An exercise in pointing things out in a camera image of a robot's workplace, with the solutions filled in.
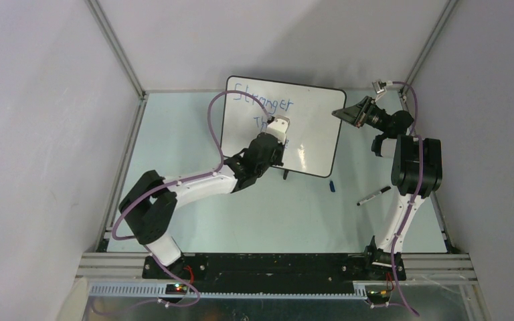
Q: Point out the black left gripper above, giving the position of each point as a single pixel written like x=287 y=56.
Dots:
x=280 y=148

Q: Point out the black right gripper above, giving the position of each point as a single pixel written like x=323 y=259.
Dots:
x=355 y=114

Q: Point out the white whiteboard black frame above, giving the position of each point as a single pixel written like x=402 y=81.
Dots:
x=313 y=131

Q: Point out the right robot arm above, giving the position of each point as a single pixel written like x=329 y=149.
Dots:
x=416 y=173

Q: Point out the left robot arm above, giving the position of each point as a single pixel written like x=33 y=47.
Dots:
x=149 y=206

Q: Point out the black marker pen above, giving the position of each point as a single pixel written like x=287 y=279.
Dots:
x=373 y=195

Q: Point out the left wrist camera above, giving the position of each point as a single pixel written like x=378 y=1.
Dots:
x=278 y=127

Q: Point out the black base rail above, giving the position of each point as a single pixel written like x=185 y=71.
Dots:
x=276 y=273

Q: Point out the grey cable duct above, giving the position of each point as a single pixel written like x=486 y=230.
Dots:
x=163 y=290

